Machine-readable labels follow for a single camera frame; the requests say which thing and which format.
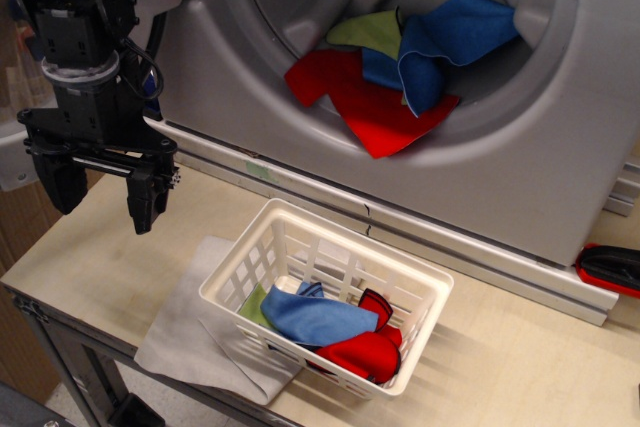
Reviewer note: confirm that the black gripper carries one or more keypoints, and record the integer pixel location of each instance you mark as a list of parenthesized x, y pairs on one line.
[(101, 128)]

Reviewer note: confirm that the green cloth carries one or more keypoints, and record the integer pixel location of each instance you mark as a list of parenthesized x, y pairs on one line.
[(379, 32), (251, 308)]

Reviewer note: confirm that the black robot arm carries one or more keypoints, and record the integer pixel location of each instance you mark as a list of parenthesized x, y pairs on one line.
[(103, 83)]

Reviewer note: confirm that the white plastic laundry basket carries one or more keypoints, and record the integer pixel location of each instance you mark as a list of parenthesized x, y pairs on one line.
[(285, 245)]

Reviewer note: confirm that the round grey machine door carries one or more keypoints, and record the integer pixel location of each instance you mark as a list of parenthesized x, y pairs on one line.
[(24, 86)]

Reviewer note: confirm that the grey toy laundry machine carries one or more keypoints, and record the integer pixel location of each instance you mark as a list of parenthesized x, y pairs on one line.
[(525, 162)]

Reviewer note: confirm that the grey felt mat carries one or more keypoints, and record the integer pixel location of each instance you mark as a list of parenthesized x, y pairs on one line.
[(188, 341)]

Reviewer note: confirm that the green cloth in basket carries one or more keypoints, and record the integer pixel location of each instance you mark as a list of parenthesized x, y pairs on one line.
[(251, 308)]

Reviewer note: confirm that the black-edged blue cloth in basket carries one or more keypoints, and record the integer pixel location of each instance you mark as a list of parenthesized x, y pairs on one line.
[(310, 290)]

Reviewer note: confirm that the black-edged red cloth in basket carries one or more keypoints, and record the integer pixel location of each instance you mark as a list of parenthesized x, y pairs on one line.
[(374, 302)]

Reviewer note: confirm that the red and black tool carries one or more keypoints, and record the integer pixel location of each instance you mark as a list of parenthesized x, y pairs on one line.
[(610, 267)]

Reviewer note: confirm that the metal table frame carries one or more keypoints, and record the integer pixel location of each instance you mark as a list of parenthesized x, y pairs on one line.
[(86, 359)]

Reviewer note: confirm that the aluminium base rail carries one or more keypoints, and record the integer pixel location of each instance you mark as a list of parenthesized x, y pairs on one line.
[(557, 287)]

